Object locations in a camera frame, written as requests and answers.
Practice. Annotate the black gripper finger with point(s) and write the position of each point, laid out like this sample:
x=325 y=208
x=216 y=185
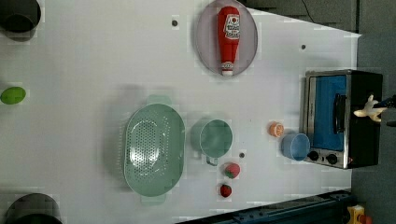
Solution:
x=387 y=103
x=391 y=123

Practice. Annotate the yellow plush peeled banana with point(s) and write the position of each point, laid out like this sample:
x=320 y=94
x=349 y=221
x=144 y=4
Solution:
x=370 y=110

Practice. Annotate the steel toaster oven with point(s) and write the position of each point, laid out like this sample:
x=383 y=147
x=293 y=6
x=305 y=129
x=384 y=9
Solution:
x=340 y=136

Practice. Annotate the yellow orange clamp object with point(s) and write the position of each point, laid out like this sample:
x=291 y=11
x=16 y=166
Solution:
x=358 y=216

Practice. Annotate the blue cup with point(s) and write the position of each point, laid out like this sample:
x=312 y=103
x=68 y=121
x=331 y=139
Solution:
x=295 y=146

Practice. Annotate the orange half toy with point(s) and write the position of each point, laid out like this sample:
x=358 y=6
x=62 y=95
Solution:
x=276 y=129

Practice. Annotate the large plush strawberry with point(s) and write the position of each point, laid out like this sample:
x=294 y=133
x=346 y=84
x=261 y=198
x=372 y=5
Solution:
x=232 y=170

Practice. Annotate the small red strawberry toy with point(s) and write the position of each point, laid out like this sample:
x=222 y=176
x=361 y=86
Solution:
x=225 y=190

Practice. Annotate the green mug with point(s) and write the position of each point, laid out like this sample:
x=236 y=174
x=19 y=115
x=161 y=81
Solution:
x=213 y=138

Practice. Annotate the red plush ketchup bottle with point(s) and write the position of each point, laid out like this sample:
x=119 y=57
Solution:
x=228 y=38

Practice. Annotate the grey round plate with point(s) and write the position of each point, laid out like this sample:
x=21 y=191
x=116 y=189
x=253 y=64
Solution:
x=206 y=37

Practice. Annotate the green perforated colander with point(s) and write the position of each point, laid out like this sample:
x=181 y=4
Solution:
x=154 y=150

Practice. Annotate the black cylinder lower base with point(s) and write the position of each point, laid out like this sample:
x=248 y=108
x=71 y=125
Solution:
x=34 y=208

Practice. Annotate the black cylinder base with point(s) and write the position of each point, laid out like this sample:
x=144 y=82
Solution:
x=34 y=208
x=19 y=16

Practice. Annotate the green lime toy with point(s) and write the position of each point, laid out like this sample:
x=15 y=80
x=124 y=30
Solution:
x=13 y=95

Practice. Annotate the black cylinder upper base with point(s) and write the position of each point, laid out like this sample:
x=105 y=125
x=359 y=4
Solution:
x=19 y=16

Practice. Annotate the blue metal frame rail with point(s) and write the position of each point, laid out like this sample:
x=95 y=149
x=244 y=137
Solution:
x=326 y=208

